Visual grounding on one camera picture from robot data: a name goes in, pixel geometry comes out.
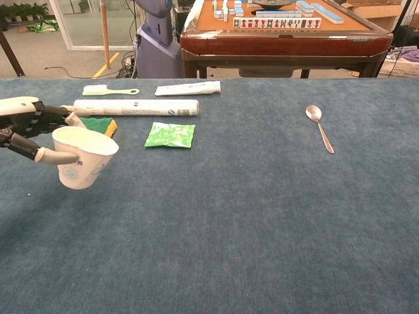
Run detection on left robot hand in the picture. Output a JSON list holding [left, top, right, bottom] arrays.
[[0, 96, 88, 165]]

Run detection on white floral paper cup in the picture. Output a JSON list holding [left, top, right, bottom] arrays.
[[51, 126, 120, 190]]

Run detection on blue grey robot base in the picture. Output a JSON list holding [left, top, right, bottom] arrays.
[[134, 0, 184, 79]]

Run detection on green yellow sponge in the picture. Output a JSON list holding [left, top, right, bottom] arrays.
[[79, 116, 118, 139]]

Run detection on black slanted pole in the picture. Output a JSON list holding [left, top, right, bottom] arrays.
[[0, 28, 26, 78]]

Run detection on rolled white paper roll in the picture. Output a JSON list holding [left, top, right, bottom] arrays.
[[72, 99, 200, 117]]

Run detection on green bag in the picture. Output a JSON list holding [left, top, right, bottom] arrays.
[[26, 19, 60, 33]]

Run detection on wooden pole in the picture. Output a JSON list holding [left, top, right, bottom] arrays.
[[100, 0, 111, 69]]

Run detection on potted green plants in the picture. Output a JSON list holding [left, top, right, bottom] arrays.
[[0, 2, 50, 23]]

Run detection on green plastic packet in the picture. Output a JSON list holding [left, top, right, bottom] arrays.
[[144, 122, 196, 149]]

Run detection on white toothpaste tube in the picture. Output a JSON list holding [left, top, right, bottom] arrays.
[[154, 80, 222, 97]]

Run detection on brown mahjong table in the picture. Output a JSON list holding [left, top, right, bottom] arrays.
[[179, 0, 394, 79]]

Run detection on dark round dish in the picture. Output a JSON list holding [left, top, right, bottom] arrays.
[[253, 0, 294, 8]]

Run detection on blue-backed mahjong tile row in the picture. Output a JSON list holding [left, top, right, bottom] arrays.
[[255, 10, 304, 18]]

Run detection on metal spoon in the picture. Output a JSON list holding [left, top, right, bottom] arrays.
[[304, 104, 335, 154]]

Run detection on blue-backed mahjong tile stack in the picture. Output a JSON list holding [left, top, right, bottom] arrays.
[[296, 0, 316, 17]]

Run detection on long blue-backed tile row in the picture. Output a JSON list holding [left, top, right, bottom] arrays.
[[312, 3, 345, 25]]

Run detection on cardboard box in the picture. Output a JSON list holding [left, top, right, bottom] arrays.
[[346, 0, 410, 32]]

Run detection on black tripod leg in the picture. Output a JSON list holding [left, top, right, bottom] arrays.
[[374, 0, 413, 79]]

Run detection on white plastic basket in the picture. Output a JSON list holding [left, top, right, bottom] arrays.
[[378, 54, 419, 79]]

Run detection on black case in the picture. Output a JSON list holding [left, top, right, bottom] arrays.
[[391, 25, 419, 50]]

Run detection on purple cloth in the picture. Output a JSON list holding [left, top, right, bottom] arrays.
[[397, 48, 419, 63]]

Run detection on black floor cable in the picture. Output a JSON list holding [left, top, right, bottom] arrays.
[[44, 66, 99, 80]]

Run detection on white glass door frame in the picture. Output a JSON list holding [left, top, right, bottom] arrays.
[[48, 0, 138, 52]]

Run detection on tangled cable bundle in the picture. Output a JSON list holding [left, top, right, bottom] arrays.
[[116, 52, 137, 79]]

